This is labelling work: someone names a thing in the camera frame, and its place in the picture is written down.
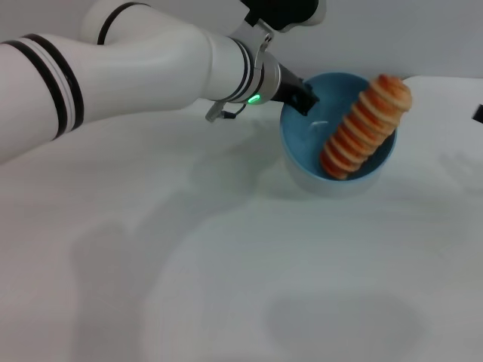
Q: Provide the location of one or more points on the blue bowl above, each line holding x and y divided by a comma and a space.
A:
302, 151

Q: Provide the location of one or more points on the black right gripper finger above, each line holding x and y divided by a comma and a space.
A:
479, 113

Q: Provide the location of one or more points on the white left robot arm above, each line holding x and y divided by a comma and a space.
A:
132, 75

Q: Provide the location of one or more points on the orange striped bread loaf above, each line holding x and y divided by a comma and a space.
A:
362, 132

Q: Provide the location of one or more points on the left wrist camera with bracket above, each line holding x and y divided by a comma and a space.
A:
287, 13

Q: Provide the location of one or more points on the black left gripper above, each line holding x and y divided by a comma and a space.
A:
288, 86

